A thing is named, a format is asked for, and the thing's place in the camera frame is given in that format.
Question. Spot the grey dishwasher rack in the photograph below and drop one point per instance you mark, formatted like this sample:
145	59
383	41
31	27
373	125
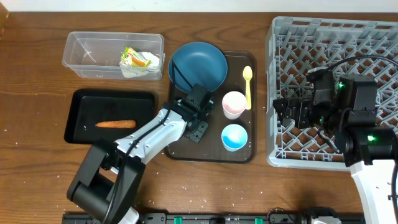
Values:
296	45

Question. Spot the black rectangular tray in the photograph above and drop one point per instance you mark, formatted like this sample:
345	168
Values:
90	106

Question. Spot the dark brown serving tray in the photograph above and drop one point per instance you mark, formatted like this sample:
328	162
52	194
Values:
210	148

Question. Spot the yellow plastic spoon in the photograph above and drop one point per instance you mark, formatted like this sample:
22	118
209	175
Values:
247	75

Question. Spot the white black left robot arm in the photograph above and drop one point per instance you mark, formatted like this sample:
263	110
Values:
107	180

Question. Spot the white paper napkin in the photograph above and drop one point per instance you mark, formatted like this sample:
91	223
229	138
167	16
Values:
133	71

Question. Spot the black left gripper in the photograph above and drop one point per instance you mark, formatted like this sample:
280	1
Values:
196	130

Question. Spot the dark blue plate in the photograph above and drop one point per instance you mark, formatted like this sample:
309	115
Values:
198	63

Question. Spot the orange carrot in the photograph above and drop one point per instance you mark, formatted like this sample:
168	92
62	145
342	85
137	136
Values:
120	124

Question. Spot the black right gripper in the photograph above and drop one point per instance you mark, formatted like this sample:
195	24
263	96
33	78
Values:
296	109

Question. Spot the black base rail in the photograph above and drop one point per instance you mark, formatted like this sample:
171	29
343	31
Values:
276	215

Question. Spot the green yellow snack wrapper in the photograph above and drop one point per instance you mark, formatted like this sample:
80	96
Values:
133	58

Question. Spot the pink plastic cup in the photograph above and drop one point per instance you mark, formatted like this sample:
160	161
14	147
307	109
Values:
234	104

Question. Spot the clear plastic bin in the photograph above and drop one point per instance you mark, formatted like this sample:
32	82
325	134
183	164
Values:
98	55

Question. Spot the blue plastic cup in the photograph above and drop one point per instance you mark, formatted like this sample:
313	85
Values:
234	137

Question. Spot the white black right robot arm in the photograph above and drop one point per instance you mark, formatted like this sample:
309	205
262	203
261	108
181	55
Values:
348	112

